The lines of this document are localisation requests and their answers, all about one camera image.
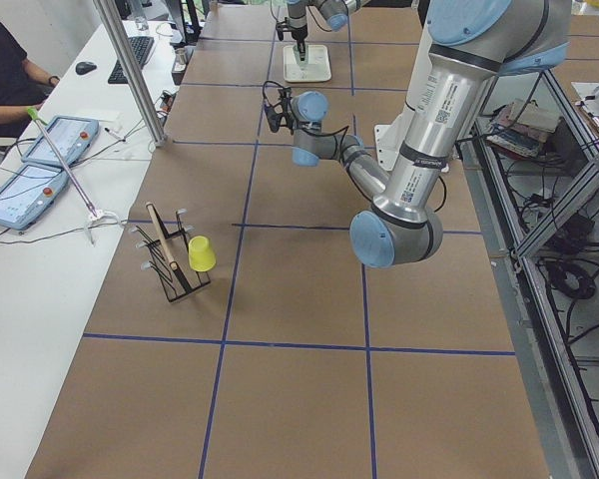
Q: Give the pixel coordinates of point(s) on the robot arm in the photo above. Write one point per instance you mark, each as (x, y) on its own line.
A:
(335, 13)
(471, 41)

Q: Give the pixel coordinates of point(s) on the yellow cup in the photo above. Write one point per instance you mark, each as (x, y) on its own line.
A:
(202, 257)

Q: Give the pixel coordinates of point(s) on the black computer mouse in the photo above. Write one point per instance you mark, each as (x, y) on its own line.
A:
(84, 67)

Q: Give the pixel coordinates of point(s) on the seated person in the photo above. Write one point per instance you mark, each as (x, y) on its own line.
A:
(23, 84)

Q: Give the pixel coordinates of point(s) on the metal can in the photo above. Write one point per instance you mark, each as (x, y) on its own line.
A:
(181, 57)

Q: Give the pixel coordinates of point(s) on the black wire cup rack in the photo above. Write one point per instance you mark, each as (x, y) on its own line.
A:
(162, 260)

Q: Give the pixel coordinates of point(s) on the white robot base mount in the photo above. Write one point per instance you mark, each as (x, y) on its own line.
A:
(388, 138)

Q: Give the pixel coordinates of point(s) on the lower teach pendant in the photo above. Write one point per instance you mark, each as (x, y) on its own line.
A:
(28, 194)

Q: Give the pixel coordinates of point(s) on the aluminium frame post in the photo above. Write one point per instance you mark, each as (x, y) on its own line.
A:
(146, 84)

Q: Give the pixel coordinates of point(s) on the metal reacher grabber tool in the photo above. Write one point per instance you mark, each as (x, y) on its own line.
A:
(95, 215)

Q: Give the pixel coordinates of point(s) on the pale green cup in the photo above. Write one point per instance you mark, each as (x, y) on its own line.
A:
(303, 65)

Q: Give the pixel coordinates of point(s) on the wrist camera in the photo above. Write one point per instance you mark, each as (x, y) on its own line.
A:
(281, 28)

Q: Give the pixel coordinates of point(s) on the white bear print tray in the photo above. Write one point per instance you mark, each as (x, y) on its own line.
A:
(314, 68)

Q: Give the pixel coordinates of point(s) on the wooden dowel rod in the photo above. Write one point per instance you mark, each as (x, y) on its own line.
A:
(161, 233)

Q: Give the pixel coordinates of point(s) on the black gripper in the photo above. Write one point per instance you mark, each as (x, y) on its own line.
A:
(286, 121)
(297, 28)

